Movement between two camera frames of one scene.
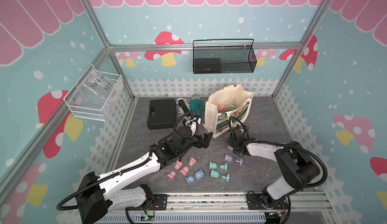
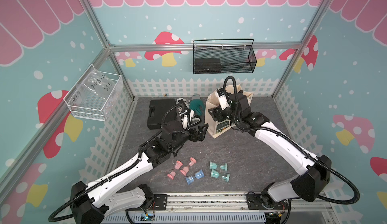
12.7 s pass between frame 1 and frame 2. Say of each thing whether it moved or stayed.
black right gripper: moved
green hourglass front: stayed
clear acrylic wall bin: stayed
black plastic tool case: stayed
